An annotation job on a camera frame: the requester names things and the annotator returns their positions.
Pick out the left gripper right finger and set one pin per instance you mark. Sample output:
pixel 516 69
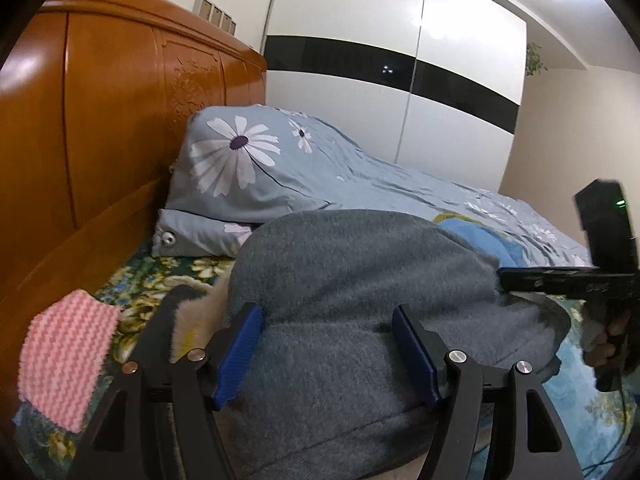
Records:
pixel 528 439

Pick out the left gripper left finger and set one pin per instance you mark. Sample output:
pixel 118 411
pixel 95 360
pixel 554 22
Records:
pixel 120 442

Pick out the grey fleece garment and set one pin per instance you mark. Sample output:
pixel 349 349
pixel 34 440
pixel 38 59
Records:
pixel 327 395

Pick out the person's right hand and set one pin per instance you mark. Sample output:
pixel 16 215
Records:
pixel 598 346

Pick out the teal floral blanket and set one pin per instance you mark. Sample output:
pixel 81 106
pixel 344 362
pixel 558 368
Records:
pixel 600 425

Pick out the black garment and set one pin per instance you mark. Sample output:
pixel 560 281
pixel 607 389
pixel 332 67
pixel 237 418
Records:
pixel 154 349

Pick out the blue cloth garment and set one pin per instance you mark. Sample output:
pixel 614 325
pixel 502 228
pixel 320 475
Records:
pixel 486 240

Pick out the beige cloth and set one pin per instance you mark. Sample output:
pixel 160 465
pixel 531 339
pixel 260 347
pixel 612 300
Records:
pixel 196 320

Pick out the pink knitted cloth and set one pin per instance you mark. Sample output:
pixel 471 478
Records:
pixel 62 357

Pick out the green plant on wardrobe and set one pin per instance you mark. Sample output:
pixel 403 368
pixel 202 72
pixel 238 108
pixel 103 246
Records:
pixel 534 63

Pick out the daisy print pillow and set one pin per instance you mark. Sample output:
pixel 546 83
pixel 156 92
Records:
pixel 242 166

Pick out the grey-blue daisy quilt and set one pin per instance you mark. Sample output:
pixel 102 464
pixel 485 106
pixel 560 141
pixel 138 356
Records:
pixel 425 199

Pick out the white black-striped wardrobe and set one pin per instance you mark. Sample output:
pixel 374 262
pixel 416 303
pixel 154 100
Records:
pixel 429 84

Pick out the orange wooden headboard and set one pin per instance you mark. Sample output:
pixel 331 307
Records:
pixel 95 96

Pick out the wall switch panel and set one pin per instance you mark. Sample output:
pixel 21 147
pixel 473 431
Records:
pixel 208 11

